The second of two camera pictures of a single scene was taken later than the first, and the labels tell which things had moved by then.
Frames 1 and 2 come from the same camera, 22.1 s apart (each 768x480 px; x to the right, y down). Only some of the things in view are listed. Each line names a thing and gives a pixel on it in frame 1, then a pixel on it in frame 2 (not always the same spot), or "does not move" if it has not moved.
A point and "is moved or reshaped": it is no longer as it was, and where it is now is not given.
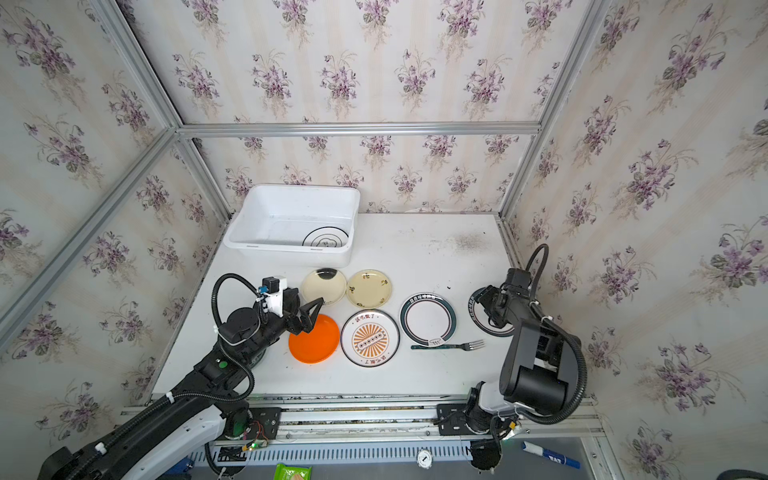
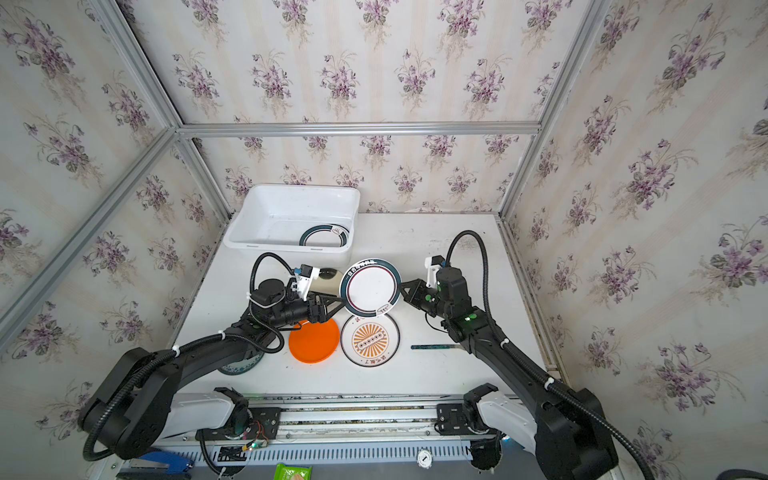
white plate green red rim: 427,318 -> 371,287
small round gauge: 425,459 does not move
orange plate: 317,346 does not move
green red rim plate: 479,318 is moved or reshaped
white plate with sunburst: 370,338 does not move
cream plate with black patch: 328,284 does not move
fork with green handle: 472,345 does not move
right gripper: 497,300 -> 417,294
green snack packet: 283,472 does not move
